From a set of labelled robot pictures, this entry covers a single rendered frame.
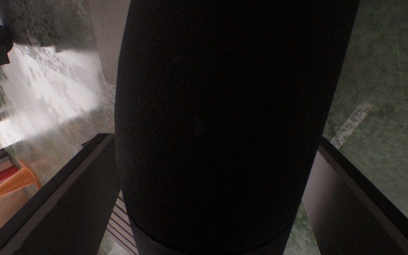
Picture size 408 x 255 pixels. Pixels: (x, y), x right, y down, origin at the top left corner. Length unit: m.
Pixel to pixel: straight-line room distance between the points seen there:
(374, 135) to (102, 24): 1.02
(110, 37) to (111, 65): 0.11
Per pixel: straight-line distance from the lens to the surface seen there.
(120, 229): 2.23
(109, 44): 0.98
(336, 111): 0.84
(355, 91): 0.82
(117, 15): 0.92
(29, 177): 4.21
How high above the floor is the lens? 0.78
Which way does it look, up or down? 48 degrees down
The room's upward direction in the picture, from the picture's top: 130 degrees counter-clockwise
